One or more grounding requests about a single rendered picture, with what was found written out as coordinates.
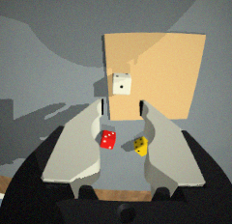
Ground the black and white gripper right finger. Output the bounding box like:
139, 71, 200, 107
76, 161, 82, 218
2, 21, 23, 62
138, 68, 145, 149
139, 99, 232, 224

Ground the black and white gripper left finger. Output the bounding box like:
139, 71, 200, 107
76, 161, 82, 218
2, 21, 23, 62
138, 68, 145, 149
0, 98, 103, 224

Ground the white die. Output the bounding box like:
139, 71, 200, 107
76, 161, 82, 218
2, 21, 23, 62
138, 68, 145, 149
112, 72, 131, 95

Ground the red die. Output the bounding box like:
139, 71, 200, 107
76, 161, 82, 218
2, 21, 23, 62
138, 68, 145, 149
100, 130, 116, 150

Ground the tan flat mat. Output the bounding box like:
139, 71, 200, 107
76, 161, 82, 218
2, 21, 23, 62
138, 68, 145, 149
104, 33, 206, 121

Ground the yellow die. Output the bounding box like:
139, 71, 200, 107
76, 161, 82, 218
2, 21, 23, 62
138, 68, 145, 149
133, 136, 147, 156

